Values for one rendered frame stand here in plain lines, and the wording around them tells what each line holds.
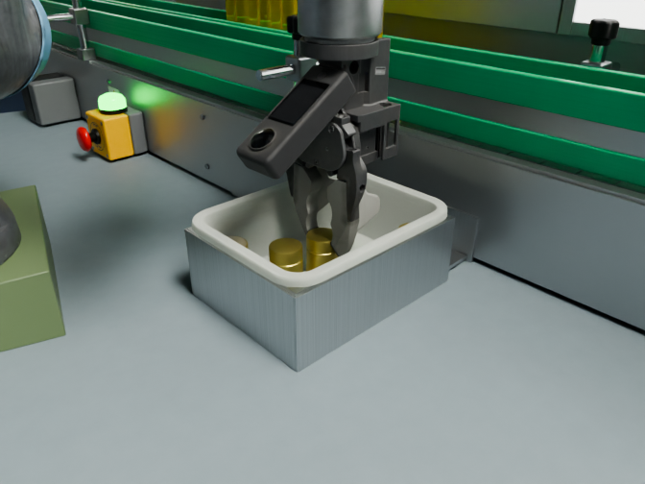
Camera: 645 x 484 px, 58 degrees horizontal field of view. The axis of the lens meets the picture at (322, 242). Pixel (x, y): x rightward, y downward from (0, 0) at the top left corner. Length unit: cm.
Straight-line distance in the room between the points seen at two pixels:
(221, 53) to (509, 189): 42
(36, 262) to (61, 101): 71
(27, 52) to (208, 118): 27
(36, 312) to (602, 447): 49
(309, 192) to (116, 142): 50
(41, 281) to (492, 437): 41
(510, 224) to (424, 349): 18
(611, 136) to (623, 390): 23
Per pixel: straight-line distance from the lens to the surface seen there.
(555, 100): 62
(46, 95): 126
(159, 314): 61
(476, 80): 66
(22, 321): 60
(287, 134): 49
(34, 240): 63
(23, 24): 67
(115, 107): 102
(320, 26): 51
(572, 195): 61
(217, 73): 85
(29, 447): 51
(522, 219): 64
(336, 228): 57
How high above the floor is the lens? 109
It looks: 28 degrees down
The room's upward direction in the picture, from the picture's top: straight up
